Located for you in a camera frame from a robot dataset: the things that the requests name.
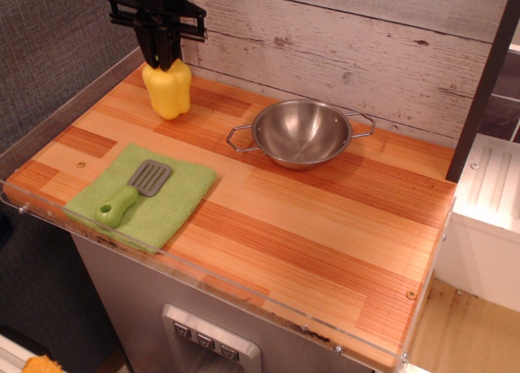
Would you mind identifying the white toy sink unit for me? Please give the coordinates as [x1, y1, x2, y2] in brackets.
[434, 135, 519, 310]

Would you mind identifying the clear acrylic guard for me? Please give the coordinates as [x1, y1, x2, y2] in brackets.
[0, 177, 457, 366]

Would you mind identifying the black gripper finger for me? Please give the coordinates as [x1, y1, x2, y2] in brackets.
[156, 23, 182, 71]
[135, 18, 159, 68]

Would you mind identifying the green cloth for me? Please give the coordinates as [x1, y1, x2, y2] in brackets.
[65, 144, 216, 254]

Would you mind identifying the yellow toy capsicum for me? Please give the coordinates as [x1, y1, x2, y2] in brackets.
[141, 59, 192, 120]

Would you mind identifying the small steel pot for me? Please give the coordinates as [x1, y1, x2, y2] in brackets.
[227, 99, 375, 171]

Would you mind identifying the green grey toy spatula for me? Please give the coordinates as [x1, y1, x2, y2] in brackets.
[94, 159, 172, 228]

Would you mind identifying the orange object bottom left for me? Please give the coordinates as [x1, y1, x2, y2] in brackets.
[21, 355, 64, 373]

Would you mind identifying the dark vertical post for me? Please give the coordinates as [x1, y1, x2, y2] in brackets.
[445, 0, 519, 183]

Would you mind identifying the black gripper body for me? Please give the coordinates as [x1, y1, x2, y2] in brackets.
[107, 0, 206, 41]

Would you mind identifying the silver toy cabinet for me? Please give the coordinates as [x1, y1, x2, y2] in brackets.
[73, 236, 370, 372]

